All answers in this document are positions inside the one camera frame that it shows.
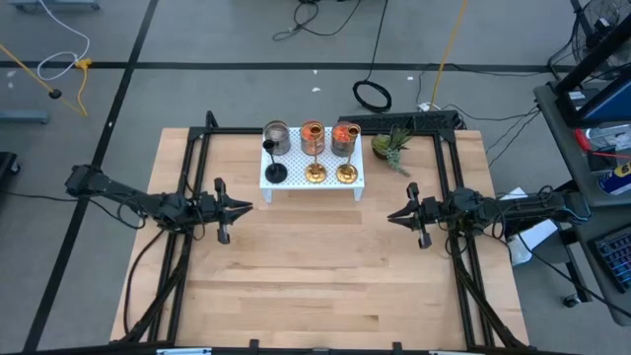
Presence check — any small potted succulent plant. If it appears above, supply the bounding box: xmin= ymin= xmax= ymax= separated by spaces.
xmin=370 ymin=126 xmax=413 ymax=178

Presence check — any red handled tool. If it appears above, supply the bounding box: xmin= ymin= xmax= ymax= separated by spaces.
xmin=574 ymin=128 xmax=631 ymax=162

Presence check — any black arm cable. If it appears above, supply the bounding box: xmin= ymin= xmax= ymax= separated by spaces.
xmin=122 ymin=227 xmax=167 ymax=341

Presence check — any white floor cable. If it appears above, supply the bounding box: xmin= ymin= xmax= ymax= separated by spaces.
xmin=36 ymin=0 xmax=93 ymax=83

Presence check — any grey metal furniture base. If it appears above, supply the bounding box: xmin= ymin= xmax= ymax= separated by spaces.
xmin=0 ymin=110 xmax=50 ymax=124
xmin=7 ymin=0 xmax=100 ymax=12

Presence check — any blue and yellow spray can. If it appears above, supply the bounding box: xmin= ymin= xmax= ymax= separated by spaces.
xmin=598 ymin=160 xmax=631 ymax=196

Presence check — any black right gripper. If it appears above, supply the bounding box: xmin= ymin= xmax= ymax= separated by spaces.
xmin=387 ymin=181 xmax=448 ymax=250

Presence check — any coiled black cable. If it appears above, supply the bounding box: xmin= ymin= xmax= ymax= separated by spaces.
xmin=351 ymin=0 xmax=393 ymax=114

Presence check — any black cable tangle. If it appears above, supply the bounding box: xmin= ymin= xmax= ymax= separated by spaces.
xmin=272 ymin=0 xmax=364 ymax=41

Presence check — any yellow cable with black plug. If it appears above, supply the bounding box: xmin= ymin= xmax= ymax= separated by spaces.
xmin=0 ymin=42 xmax=89 ymax=117

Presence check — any grey equipment cart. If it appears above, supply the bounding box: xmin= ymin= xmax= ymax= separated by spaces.
xmin=534 ymin=63 xmax=631 ymax=326

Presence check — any blue screen monitor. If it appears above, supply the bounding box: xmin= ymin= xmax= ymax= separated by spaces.
xmin=581 ymin=78 xmax=631 ymax=124

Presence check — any black keyboard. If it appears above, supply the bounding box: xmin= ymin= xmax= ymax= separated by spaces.
xmin=591 ymin=224 xmax=631 ymax=292

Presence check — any black aluminium table frame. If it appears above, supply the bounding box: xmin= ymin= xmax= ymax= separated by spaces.
xmin=117 ymin=110 xmax=531 ymax=352

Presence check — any gold candlestick holder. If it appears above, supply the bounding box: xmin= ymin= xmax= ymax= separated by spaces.
xmin=304 ymin=122 xmax=328 ymax=184
xmin=335 ymin=123 xmax=362 ymax=185

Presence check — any black candlestick holder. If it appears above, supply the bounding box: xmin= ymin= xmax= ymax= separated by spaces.
xmin=261 ymin=138 xmax=289 ymax=185

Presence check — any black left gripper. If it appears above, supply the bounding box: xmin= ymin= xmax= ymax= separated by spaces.
xmin=196 ymin=177 xmax=254 ymax=247

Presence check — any black wire fan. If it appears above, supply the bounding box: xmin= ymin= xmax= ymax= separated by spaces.
xmin=571 ymin=0 xmax=631 ymax=75

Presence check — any black metal beam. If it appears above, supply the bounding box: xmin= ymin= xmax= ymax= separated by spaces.
xmin=551 ymin=14 xmax=631 ymax=95

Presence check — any white perforated shelf riser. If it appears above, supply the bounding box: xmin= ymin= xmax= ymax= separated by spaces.
xmin=259 ymin=126 xmax=366 ymax=203

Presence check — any black equipment base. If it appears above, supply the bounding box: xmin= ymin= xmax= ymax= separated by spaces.
xmin=0 ymin=151 xmax=22 ymax=198

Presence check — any orange glass candle jar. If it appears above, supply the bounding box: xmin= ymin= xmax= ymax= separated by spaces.
xmin=299 ymin=119 xmax=326 ymax=157
xmin=330 ymin=120 xmax=361 ymax=158

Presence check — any yellow extension cord plug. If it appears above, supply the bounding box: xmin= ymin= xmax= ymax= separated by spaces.
xmin=73 ymin=57 xmax=94 ymax=117

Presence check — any orange-yellow floor cable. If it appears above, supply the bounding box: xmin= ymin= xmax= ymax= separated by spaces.
xmin=429 ymin=0 xmax=469 ymax=110

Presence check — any grey glass candle jar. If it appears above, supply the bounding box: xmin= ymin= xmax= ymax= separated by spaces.
xmin=262 ymin=119 xmax=292 ymax=157

